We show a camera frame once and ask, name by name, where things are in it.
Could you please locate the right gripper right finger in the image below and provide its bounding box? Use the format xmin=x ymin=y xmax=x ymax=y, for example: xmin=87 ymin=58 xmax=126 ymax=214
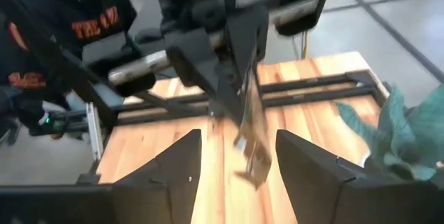
xmin=275 ymin=129 xmax=382 ymax=224

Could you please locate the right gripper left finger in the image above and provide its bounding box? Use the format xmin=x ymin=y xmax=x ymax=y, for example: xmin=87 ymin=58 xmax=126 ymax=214
xmin=112 ymin=129 xmax=203 ymax=224

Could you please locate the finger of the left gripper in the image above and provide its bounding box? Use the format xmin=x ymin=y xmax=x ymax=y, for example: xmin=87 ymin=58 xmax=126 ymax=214
xmin=165 ymin=27 xmax=244 ymax=127
xmin=225 ymin=6 xmax=271 ymax=92

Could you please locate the brown tea packet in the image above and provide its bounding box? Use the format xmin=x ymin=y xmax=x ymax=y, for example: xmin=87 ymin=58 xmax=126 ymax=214
xmin=232 ymin=55 xmax=274 ymax=191

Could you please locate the green snake plant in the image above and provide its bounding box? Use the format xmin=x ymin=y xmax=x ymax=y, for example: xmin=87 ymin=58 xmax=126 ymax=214
xmin=335 ymin=83 xmax=444 ymax=183

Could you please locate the person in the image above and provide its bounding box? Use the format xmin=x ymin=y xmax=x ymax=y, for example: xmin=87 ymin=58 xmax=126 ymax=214
xmin=0 ymin=0 xmax=139 ymax=138

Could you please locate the black aluminium table frame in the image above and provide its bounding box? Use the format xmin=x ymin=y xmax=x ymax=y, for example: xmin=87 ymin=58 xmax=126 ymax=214
xmin=76 ymin=69 xmax=389 ymax=183

